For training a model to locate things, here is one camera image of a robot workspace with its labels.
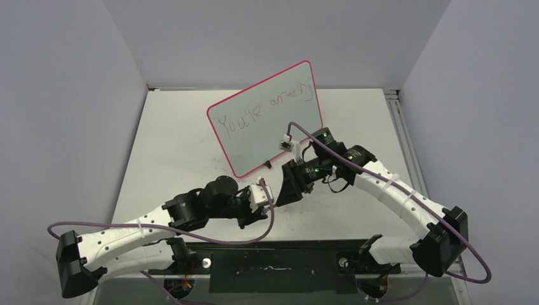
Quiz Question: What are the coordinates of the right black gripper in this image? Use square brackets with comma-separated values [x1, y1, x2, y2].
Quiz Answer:
[276, 154, 331, 207]

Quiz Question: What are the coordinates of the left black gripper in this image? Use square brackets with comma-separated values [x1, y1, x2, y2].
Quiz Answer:
[208, 185, 268, 229]

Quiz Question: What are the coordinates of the pink framed whiteboard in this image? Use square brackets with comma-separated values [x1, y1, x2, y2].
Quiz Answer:
[206, 60, 323, 178]

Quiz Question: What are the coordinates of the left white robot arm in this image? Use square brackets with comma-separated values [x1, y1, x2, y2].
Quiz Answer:
[55, 175, 275, 299]

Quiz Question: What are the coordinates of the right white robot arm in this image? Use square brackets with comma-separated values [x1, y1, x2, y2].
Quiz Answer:
[276, 128, 468, 277]

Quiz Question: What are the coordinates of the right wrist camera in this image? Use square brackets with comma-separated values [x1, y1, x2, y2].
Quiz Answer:
[279, 133, 303, 163]

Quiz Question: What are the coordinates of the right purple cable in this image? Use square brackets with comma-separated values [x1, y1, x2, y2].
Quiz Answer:
[287, 122, 493, 303]

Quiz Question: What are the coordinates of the purple cable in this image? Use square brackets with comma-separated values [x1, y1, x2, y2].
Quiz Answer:
[287, 122, 493, 303]
[47, 179, 276, 305]

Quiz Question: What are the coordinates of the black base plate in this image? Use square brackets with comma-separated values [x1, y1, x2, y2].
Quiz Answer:
[150, 239, 405, 294]

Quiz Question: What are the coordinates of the aluminium right rail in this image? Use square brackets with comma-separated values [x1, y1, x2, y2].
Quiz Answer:
[383, 90, 430, 199]

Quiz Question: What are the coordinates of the aluminium rail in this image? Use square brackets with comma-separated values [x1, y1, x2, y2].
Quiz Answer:
[383, 90, 430, 199]
[79, 247, 467, 305]

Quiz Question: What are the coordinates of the aluminium front rail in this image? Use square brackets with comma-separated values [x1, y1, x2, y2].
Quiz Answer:
[79, 247, 467, 305]

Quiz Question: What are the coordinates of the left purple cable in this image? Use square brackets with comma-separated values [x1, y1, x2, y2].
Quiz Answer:
[47, 179, 276, 305]

